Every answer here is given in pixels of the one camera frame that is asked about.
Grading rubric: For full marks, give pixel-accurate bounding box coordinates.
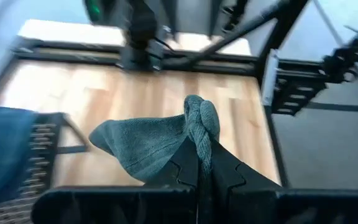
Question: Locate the black perforated metal rack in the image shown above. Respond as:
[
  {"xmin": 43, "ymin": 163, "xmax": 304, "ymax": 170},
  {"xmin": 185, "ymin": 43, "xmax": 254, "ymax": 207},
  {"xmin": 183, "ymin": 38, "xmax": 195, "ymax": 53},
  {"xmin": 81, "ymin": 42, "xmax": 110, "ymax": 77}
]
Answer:
[{"xmin": 0, "ymin": 111, "xmax": 90, "ymax": 224}]

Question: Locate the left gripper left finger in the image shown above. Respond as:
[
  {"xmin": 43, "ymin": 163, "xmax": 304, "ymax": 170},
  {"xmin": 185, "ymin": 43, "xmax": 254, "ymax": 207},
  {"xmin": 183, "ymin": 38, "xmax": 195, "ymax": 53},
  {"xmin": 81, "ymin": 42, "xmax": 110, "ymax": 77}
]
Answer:
[{"xmin": 31, "ymin": 136, "xmax": 200, "ymax": 224}]

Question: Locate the grey metal stand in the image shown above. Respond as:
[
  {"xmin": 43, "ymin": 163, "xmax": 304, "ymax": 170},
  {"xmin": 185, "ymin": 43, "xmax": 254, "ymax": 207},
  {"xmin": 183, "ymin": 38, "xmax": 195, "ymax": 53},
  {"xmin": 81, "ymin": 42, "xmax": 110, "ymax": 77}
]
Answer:
[{"xmin": 261, "ymin": 48, "xmax": 331, "ymax": 116}]

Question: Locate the black aluminium table frame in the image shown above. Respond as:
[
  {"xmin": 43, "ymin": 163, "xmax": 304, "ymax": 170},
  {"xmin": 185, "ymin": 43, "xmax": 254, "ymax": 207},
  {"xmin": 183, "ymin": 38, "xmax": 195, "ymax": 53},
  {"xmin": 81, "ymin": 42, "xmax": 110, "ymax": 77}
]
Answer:
[{"xmin": 0, "ymin": 0, "xmax": 310, "ymax": 190}]

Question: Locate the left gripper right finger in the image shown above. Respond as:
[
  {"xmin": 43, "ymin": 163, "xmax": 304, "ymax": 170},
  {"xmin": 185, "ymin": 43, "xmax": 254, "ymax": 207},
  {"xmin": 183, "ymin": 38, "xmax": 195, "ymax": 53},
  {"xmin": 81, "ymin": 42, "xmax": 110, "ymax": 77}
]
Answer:
[{"xmin": 211, "ymin": 139, "xmax": 358, "ymax": 224}]

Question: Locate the blue denim cap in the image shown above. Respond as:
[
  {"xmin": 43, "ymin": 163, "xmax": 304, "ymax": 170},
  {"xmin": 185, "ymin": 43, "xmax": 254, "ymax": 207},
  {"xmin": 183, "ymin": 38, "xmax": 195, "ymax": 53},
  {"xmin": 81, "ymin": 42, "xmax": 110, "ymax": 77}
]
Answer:
[{"xmin": 0, "ymin": 105, "xmax": 39, "ymax": 213}]

